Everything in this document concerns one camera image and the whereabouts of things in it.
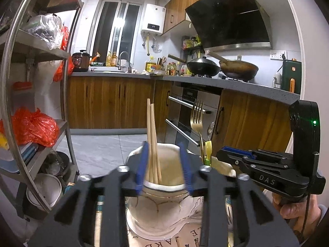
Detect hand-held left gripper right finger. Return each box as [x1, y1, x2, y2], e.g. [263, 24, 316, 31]
[178, 141, 300, 247]

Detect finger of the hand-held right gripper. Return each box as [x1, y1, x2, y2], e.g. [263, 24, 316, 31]
[222, 146, 293, 161]
[216, 149, 289, 171]

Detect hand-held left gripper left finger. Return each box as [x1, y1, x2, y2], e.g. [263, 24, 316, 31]
[27, 140, 151, 247]

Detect yellow plastic spoon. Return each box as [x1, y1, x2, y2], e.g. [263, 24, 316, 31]
[204, 141, 213, 165]

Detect wooden chopstick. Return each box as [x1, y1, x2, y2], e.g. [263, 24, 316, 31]
[150, 104, 163, 184]
[146, 98, 155, 183]

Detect gold metal fork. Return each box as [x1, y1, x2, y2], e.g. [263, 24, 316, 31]
[190, 99, 206, 165]

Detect white floral ceramic utensil holder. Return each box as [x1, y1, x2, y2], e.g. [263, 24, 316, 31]
[125, 143, 237, 240]

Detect person's right forearm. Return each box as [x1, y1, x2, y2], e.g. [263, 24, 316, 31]
[306, 204, 329, 247]

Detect person's right hand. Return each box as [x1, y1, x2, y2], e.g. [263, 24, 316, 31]
[272, 193, 321, 231]

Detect green countertop appliance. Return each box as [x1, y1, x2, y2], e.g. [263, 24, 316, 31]
[280, 60, 302, 94]

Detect white ceramic saucer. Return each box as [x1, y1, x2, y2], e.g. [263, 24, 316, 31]
[125, 206, 206, 240]

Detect grey kitchen countertop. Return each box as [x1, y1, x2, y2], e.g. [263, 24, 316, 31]
[69, 71, 301, 105]

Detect built-in steel oven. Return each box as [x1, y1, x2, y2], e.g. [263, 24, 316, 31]
[165, 85, 221, 157]

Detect printed teal tablecloth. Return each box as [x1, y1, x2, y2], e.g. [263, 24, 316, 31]
[94, 196, 234, 247]

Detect wooden base cabinets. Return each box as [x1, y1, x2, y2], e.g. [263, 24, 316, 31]
[65, 76, 300, 157]

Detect brown frying pan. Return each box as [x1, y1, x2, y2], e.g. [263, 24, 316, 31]
[206, 49, 259, 81]

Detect black wok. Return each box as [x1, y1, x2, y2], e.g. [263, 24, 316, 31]
[168, 54, 222, 77]

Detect steel sink faucet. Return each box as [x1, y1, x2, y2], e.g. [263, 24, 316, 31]
[118, 51, 132, 73]

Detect row of sauce bottles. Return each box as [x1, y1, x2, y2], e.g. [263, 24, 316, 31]
[167, 62, 188, 76]

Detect yellow cooking oil bottle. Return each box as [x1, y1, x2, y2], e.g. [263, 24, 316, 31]
[145, 56, 157, 72]

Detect steel pot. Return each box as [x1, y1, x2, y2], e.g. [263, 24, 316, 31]
[26, 173, 63, 210]

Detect large red plastic bag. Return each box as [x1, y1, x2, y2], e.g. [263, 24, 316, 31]
[0, 108, 60, 147]

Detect dark red rice cooker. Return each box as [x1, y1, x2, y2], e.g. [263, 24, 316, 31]
[71, 50, 92, 72]

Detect hanging red plastic bag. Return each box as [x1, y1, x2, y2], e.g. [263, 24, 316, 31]
[53, 26, 75, 82]

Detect black range hood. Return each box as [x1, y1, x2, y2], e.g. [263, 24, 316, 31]
[185, 0, 272, 52]

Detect kitchen window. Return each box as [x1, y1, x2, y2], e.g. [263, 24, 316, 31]
[87, 0, 143, 66]

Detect red plastic box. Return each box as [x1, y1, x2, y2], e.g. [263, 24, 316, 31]
[13, 82, 33, 91]

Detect white water heater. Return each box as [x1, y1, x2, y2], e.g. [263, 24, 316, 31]
[140, 4, 167, 36]

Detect metal shelf rack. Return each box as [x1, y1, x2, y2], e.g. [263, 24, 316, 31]
[0, 0, 85, 222]

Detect clear plastic bag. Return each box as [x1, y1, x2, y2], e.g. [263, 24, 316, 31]
[26, 14, 63, 50]

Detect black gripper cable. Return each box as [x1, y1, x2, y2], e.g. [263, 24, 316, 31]
[301, 153, 318, 237]

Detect white wall socket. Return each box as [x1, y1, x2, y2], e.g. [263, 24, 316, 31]
[270, 50, 287, 60]

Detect packets on wall shelf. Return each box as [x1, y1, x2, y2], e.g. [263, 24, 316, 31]
[183, 36, 203, 49]

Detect wooden wall cabinets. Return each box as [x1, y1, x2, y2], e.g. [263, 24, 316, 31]
[163, 0, 279, 35]

